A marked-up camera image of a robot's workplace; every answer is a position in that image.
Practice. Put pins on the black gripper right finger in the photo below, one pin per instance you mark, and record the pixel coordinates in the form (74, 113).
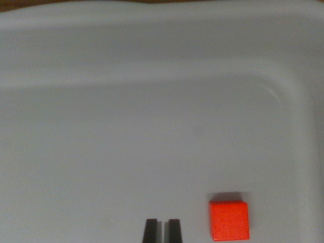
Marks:
(174, 231)

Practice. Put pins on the red cube block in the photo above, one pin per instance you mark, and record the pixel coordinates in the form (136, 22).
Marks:
(229, 220)

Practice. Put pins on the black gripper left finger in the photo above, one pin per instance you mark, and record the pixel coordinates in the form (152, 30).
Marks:
(151, 231)

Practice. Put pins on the white plastic tray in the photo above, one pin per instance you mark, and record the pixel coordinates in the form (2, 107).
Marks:
(131, 136)

